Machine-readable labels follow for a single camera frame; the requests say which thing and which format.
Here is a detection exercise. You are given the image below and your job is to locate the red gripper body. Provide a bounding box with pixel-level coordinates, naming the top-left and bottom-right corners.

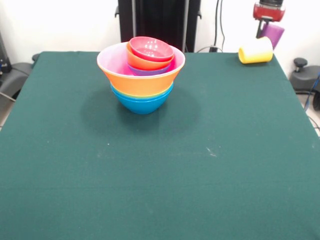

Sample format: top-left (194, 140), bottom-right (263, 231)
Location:
top-left (252, 1), bottom-right (287, 23)

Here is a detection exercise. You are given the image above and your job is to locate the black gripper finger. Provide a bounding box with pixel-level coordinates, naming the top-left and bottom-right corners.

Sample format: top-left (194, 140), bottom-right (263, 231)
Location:
top-left (255, 20), bottom-right (266, 39)

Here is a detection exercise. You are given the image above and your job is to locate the purple cup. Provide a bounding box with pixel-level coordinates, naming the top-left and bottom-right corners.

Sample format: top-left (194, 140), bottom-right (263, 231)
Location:
top-left (261, 23), bottom-right (286, 51)

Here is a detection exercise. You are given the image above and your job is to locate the yellow cup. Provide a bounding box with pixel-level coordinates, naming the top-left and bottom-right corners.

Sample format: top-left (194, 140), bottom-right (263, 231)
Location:
top-left (237, 36), bottom-right (274, 65)

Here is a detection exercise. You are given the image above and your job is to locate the small crimson bowl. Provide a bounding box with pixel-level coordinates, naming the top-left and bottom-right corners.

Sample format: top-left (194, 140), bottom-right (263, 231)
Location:
top-left (128, 36), bottom-right (175, 63)

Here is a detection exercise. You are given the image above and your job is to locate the small dark blue bowl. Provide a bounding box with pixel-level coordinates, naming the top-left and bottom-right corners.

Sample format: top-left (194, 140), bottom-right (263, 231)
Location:
top-left (127, 62), bottom-right (172, 77)

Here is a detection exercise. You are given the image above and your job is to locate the small red-orange bowl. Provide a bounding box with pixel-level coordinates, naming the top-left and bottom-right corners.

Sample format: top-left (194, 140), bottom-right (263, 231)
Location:
top-left (125, 41), bottom-right (175, 71)

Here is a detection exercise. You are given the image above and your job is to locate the large orange bowl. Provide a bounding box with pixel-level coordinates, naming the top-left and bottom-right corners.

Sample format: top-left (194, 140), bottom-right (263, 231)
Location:
top-left (101, 66), bottom-right (183, 96)

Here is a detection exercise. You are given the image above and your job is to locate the large pink bowl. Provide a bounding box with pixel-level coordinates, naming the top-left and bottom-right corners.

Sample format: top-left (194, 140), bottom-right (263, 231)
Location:
top-left (96, 41), bottom-right (186, 79)

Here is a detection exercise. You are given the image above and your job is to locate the grey base with black knob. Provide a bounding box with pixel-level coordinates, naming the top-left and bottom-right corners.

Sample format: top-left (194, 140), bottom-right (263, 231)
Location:
top-left (289, 57), bottom-right (320, 95)
top-left (0, 53), bottom-right (41, 101)

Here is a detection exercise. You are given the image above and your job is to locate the dark green table cloth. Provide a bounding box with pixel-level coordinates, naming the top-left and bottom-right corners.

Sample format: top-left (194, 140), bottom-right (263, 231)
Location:
top-left (0, 51), bottom-right (320, 240)

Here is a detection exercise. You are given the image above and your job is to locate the black wall cable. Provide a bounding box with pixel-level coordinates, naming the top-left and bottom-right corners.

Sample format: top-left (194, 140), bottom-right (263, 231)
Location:
top-left (214, 0), bottom-right (226, 48)

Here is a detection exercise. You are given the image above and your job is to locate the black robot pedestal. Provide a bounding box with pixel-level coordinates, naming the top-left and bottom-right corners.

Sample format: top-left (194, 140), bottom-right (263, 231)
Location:
top-left (114, 0), bottom-right (203, 53)

